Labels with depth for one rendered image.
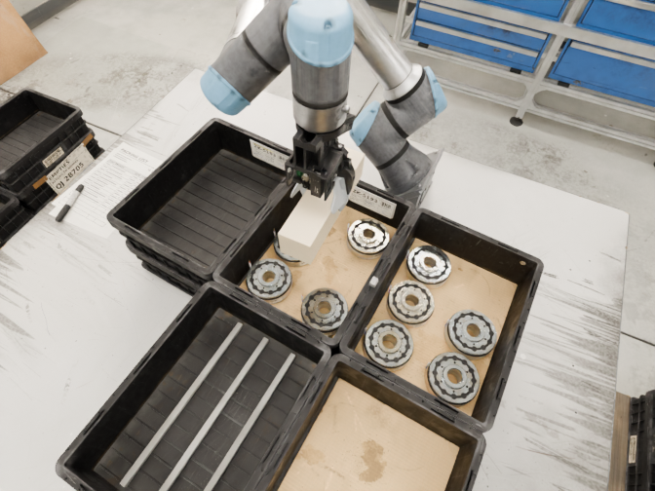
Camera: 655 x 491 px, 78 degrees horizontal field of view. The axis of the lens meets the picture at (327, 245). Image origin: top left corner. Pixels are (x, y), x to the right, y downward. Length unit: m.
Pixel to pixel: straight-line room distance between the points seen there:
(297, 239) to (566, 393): 0.76
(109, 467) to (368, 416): 0.49
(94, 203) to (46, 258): 0.21
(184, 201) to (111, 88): 2.02
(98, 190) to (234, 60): 0.90
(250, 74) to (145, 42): 2.84
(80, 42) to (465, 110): 2.67
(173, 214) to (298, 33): 0.72
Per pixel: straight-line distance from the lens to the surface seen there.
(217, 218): 1.09
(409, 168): 1.17
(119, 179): 1.44
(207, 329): 0.94
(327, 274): 0.97
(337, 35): 0.50
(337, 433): 0.86
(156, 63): 3.21
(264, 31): 0.61
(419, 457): 0.88
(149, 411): 0.92
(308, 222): 0.71
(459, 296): 1.00
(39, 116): 2.18
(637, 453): 1.82
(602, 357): 1.25
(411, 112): 1.11
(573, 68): 2.67
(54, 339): 1.22
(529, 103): 2.77
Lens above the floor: 1.68
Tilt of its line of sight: 57 degrees down
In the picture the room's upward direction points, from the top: 3 degrees clockwise
